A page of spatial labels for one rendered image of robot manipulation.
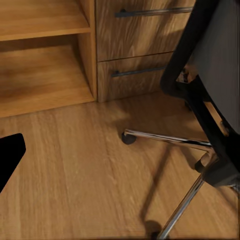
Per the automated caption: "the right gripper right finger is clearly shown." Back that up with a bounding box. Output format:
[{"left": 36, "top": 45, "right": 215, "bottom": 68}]
[{"left": 224, "top": 133, "right": 240, "bottom": 173}]

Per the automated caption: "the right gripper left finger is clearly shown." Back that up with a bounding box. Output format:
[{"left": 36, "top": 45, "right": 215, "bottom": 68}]
[{"left": 0, "top": 133, "right": 26, "bottom": 193}]

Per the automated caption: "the swivel chair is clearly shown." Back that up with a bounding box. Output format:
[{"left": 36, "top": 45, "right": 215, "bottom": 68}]
[{"left": 121, "top": 0, "right": 240, "bottom": 240}]

